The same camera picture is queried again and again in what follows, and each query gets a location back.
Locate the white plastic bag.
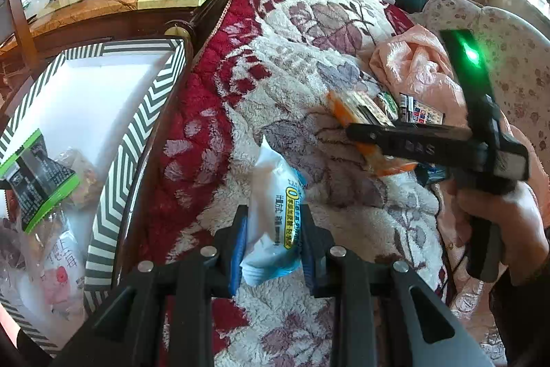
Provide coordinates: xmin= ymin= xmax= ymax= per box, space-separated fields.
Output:
xmin=19 ymin=0 xmax=54 ymax=19

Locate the blue white snack packet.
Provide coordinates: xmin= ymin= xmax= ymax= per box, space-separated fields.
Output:
xmin=240 ymin=135 xmax=308 ymax=287

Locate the white pink snack packet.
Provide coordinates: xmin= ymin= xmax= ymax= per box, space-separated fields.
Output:
xmin=41 ymin=227 xmax=87 ymax=320

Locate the person's right hand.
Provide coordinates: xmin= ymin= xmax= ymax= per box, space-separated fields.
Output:
xmin=449 ymin=180 xmax=550 ymax=286

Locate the dark striped snack packet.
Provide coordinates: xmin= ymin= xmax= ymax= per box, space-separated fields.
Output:
xmin=399 ymin=93 xmax=414 ymax=122

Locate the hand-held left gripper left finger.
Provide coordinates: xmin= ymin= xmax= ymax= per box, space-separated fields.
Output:
xmin=52 ymin=204 xmax=250 ymax=367

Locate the orange snack packet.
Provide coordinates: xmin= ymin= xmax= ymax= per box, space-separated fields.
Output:
xmin=327 ymin=89 xmax=417 ymax=177

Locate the black cable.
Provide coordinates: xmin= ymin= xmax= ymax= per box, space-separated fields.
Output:
xmin=436 ymin=182 xmax=470 ymax=307

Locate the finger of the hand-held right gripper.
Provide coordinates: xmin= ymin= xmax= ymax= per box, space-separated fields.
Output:
xmin=346 ymin=122 xmax=486 ymax=170

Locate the red cream floral blanket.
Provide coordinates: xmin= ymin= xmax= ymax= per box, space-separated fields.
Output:
xmin=124 ymin=0 xmax=452 ymax=367

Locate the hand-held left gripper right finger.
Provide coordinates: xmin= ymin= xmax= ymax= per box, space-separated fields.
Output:
xmin=301 ymin=206 xmax=495 ymax=367

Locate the blue red checked cracker packet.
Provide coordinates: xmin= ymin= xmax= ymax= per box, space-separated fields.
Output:
xmin=406 ymin=98 xmax=445 ymax=126

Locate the floral sofa cover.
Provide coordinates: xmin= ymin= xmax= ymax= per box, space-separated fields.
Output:
xmin=423 ymin=0 xmax=550 ymax=161

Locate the black white striped box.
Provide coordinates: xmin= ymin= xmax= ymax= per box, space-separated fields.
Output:
xmin=0 ymin=39 xmax=190 ymax=356

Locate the green black snack packet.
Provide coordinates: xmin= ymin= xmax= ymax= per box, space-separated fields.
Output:
xmin=0 ymin=130 xmax=81 ymax=234

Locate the peach fleece blanket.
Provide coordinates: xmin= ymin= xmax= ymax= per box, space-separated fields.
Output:
xmin=370 ymin=25 xmax=550 ymax=367

